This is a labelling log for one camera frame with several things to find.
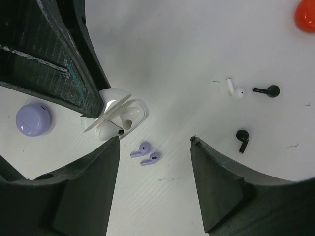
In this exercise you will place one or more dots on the black earbud upper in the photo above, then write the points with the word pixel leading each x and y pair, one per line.
pixel 272 91

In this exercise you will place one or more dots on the purple earbud right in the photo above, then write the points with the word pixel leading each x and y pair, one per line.
pixel 153 158

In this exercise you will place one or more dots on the black earbud lower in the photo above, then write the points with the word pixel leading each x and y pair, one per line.
pixel 243 137

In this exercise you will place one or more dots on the white earbud charging case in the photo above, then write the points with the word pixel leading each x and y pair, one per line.
pixel 120 109

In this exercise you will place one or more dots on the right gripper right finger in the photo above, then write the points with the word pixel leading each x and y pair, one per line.
pixel 236 200

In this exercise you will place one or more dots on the white earbud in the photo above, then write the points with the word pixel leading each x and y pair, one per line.
pixel 108 129
pixel 236 92

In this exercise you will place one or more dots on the black earbud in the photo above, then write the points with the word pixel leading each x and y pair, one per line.
pixel 272 91
pixel 243 137

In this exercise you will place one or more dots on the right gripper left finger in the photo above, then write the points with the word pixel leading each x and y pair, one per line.
pixel 74 200

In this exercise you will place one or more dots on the purple earbud charging case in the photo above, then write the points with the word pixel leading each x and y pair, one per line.
pixel 33 119

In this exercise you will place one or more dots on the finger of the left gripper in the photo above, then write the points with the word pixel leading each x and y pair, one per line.
pixel 37 59
pixel 70 16

